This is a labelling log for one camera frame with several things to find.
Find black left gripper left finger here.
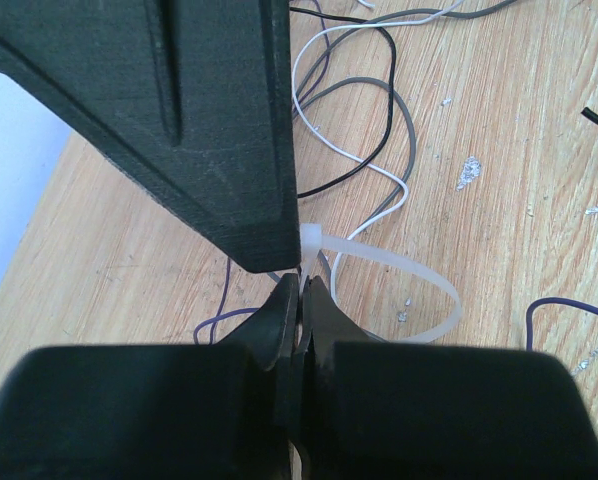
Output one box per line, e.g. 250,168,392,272
0,274,299,479

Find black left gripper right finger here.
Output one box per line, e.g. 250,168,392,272
301,278,598,479

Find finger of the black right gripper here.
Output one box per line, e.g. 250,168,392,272
0,1,301,273

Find grey wire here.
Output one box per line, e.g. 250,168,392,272
291,0,518,211

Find white zip tie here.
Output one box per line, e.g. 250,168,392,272
300,223,463,344

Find white wire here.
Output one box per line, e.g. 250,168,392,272
291,0,468,341

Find black wire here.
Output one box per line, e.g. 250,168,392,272
288,0,598,199

